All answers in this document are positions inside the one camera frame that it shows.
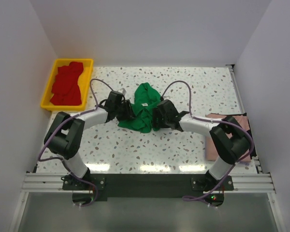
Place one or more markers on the red t shirt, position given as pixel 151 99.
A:
pixel 65 88

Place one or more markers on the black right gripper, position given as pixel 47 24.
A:
pixel 156 114

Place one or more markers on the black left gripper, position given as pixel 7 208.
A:
pixel 129 113

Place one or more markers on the yellow plastic bin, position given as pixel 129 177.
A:
pixel 83 82

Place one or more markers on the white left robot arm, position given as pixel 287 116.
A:
pixel 65 134

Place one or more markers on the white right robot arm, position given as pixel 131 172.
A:
pixel 230 139

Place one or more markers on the pink folded t shirt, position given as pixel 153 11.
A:
pixel 211 153

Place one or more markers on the green t shirt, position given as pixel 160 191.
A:
pixel 146 98

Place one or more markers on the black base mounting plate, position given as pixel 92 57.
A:
pixel 101 187

